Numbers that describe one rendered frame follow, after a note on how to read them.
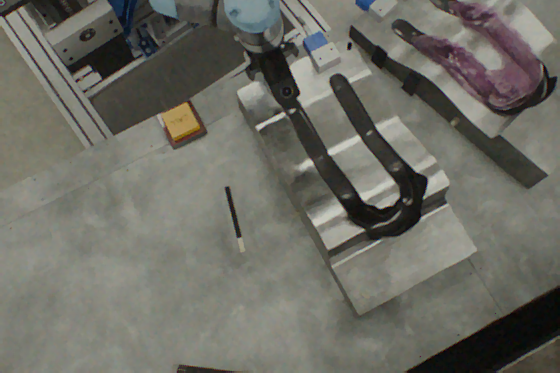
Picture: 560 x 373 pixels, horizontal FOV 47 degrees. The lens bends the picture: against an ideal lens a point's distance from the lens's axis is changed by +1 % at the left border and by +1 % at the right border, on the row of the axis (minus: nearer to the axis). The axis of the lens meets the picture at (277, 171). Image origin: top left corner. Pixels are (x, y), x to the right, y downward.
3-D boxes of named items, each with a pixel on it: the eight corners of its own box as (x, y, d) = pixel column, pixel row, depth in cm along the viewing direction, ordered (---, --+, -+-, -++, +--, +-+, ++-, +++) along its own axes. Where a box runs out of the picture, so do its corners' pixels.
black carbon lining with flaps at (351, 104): (276, 106, 131) (275, 87, 122) (345, 72, 133) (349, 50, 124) (362, 256, 122) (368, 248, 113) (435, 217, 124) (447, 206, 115)
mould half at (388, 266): (239, 107, 139) (234, 82, 126) (344, 55, 142) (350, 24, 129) (355, 318, 126) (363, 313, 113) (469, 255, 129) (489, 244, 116)
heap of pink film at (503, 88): (402, 47, 136) (409, 29, 128) (458, -7, 139) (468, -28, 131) (500, 129, 130) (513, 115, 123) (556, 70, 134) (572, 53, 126)
